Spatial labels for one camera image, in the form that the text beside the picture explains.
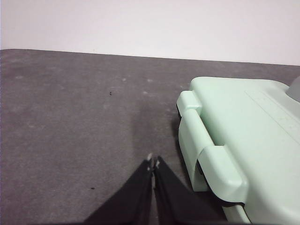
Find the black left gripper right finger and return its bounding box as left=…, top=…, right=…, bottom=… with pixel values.
left=153, top=155, right=226, bottom=225

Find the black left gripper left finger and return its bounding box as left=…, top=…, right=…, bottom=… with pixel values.
left=83, top=153, right=155, bottom=225

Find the green breakfast machine base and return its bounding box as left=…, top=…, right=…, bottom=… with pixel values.
left=177, top=105, right=253, bottom=225

